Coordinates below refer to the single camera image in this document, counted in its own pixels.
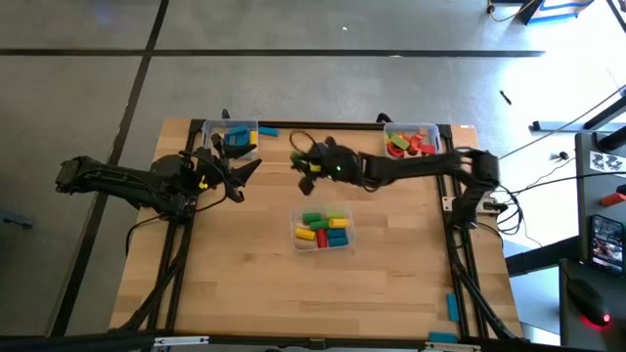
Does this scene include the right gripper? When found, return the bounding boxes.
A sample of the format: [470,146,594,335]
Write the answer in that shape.
[291,136,366,197]

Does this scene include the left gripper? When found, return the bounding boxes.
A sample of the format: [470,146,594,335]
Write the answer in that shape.
[193,133,263,204]

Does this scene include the clear plastic bin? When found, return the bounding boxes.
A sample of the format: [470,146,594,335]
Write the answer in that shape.
[200,118,259,162]
[289,203,356,253]
[382,121,444,160]

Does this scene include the dark side desk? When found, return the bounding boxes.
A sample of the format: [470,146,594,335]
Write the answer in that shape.
[575,130,626,268]

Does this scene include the blue white sign board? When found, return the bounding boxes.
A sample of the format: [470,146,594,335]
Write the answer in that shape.
[517,0,596,25]

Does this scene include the white marker paper sheet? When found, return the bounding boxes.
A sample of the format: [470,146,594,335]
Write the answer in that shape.
[589,150,626,173]

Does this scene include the black metal stand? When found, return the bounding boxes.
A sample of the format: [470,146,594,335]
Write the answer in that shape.
[530,85,626,153]

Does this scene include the smartphone with lit screen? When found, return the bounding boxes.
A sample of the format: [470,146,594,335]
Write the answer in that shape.
[589,214,626,273]

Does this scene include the black computer mouse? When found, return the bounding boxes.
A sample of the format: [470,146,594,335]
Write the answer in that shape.
[565,277,612,330]

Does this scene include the black mouse pad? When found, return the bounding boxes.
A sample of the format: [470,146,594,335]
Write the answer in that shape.
[559,257,626,351]

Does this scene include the black camera cable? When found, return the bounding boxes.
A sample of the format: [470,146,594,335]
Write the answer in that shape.
[288,130,322,158]

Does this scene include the black aluminium table frame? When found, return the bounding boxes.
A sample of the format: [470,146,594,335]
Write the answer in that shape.
[110,118,527,352]

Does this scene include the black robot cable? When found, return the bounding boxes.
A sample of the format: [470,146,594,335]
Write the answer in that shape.
[124,213,167,258]
[486,188,527,239]

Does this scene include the silver edge bracket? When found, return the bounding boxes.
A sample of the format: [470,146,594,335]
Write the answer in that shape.
[424,340,483,352]
[153,335,210,349]

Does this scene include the yellow floor cable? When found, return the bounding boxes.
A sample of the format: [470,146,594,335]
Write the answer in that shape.
[486,0,537,24]

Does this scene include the grey floor cable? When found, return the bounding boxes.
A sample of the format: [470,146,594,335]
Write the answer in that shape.
[482,86,626,167]

